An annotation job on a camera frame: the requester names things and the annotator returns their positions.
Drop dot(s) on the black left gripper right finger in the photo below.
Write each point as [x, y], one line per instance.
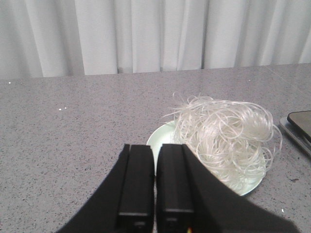
[192, 200]

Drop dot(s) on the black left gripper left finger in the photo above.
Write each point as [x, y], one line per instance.
[124, 201]

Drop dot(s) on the white vermicelli noodle bundle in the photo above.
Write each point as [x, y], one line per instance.
[237, 141]

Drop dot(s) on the light green round plate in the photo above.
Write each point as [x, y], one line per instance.
[164, 135]

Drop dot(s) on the silver black kitchen scale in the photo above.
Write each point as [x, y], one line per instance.
[297, 126]

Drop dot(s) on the white pleated curtain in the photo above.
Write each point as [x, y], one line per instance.
[47, 38]

